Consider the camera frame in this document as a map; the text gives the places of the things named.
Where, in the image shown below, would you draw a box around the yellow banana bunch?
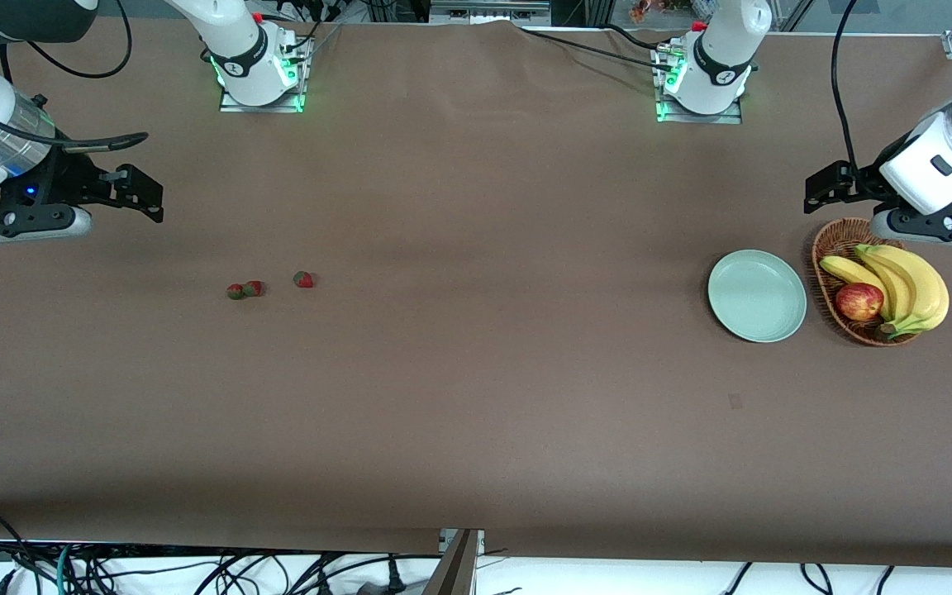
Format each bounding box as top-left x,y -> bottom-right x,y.
820,244 -> 950,340

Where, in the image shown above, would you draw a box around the red apple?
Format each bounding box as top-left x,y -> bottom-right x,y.
835,283 -> 885,322

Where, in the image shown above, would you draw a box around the brown table cover sheet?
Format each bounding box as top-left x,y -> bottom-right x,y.
0,17 -> 952,571

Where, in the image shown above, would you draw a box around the long black table cable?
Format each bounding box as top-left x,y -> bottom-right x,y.
517,27 -> 675,72

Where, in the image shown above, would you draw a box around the aluminium frame post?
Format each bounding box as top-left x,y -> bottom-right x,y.
425,529 -> 485,595

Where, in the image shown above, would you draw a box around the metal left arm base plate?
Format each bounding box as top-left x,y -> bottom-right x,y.
655,45 -> 743,125

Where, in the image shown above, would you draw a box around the orange red background objects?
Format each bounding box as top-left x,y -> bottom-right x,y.
629,0 -> 692,22

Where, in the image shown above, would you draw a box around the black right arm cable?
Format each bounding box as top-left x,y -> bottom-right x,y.
0,0 -> 149,154

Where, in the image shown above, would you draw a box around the brown wicker basket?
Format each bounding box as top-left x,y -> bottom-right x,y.
812,217 -> 929,347

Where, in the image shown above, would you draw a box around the silver background device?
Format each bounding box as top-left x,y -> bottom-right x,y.
431,0 -> 551,22

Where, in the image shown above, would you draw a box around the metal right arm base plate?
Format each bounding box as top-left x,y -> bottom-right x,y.
220,33 -> 312,113

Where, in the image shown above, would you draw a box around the pale green round plate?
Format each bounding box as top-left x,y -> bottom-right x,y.
707,250 -> 807,343

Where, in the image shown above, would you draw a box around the black cable tangle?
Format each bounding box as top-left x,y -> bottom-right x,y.
71,547 -> 415,595

